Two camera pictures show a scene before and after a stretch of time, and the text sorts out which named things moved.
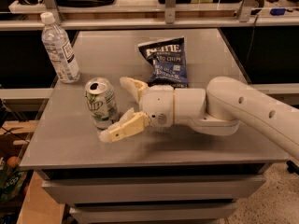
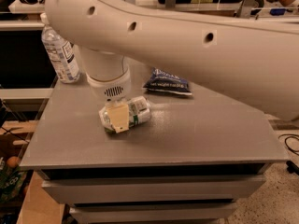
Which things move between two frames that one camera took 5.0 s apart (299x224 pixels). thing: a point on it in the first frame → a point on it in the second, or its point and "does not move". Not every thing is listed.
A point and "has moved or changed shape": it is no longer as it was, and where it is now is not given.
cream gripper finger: x=128 y=124 → x=118 y=116
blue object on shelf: x=277 y=11 does not move
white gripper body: x=158 y=105 → x=109 y=89
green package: x=11 y=180 does not move
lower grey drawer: x=154 y=215 does not move
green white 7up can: x=102 y=102 has moved or changed shape
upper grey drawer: x=152 y=189 does not move
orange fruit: x=13 y=161 does not move
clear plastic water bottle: x=60 y=49 does not move
